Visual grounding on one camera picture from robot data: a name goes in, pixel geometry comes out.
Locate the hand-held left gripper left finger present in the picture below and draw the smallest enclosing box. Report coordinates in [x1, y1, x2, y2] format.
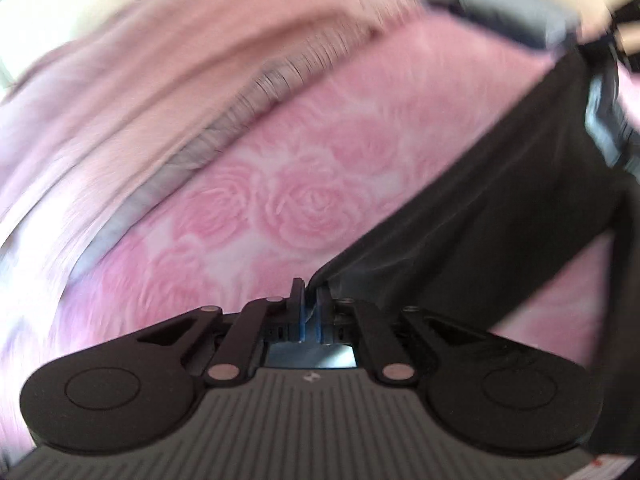
[137, 277, 307, 388]

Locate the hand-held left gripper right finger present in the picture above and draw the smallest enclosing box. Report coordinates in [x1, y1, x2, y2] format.
[317, 284, 493, 386]

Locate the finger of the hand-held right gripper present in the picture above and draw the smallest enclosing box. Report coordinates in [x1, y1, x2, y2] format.
[605, 0, 640, 71]

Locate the light grey garment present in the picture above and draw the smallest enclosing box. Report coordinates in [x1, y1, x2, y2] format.
[425, 0, 583, 53]

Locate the dark grey t-shirt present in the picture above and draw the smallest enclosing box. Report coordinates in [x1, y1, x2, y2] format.
[307, 45, 640, 461]

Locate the pink floral blanket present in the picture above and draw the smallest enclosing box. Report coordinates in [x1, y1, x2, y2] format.
[0, 15, 640, 391]

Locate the pink pillow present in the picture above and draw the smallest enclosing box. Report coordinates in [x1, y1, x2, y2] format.
[0, 0, 401, 281]

